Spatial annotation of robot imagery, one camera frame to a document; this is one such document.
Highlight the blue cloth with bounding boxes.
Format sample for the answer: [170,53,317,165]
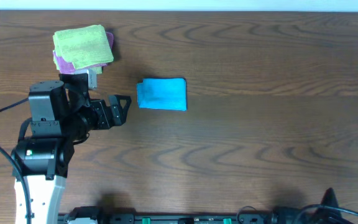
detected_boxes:
[137,78,187,111]

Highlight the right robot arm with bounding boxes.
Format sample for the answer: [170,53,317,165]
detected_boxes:
[268,188,358,224]

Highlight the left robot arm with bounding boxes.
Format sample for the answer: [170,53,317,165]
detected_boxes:
[11,80,132,223]

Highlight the bottom green folded towel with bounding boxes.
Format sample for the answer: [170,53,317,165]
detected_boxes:
[53,57,103,74]

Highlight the green folded towel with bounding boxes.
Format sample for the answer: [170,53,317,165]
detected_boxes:
[53,25,114,69]
[53,57,103,74]

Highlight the purple folded towel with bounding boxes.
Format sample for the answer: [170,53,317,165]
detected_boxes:
[53,32,114,74]

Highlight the top green folded towel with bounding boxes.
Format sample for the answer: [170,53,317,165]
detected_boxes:
[53,25,114,69]

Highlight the right black cable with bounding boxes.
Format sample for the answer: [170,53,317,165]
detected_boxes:
[236,203,358,224]

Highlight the black cable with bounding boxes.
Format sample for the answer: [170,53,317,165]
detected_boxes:
[0,97,34,224]
[236,203,358,224]

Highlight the left black cable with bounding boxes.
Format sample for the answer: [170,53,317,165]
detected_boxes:
[0,97,34,224]

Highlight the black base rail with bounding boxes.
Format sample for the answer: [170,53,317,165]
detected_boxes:
[57,207,278,224]

